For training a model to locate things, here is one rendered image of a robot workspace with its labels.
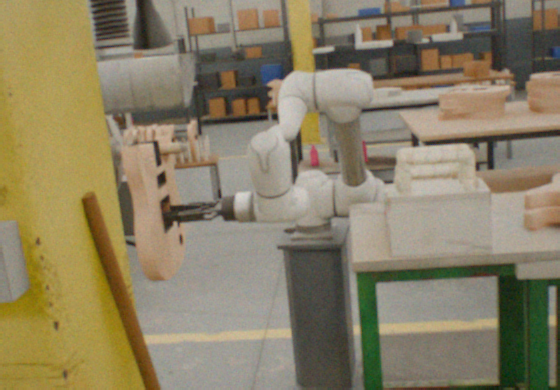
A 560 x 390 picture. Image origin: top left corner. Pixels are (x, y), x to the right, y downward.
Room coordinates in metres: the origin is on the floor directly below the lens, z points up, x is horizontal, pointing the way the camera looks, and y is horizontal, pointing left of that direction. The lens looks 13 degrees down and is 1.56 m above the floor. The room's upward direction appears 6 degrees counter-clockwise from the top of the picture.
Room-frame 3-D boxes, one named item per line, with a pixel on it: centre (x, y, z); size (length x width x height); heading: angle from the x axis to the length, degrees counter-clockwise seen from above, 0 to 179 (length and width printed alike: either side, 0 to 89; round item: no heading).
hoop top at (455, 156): (1.62, -0.42, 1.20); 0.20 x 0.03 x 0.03; 81
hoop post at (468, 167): (1.60, -0.51, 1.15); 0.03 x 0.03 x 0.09
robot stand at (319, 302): (2.58, -0.13, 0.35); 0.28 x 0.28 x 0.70; 76
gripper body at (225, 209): (1.74, 0.18, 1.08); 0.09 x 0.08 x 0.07; 83
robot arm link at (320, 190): (2.58, -0.14, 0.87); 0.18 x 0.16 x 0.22; 78
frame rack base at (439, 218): (1.66, -0.43, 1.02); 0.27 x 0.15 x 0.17; 82
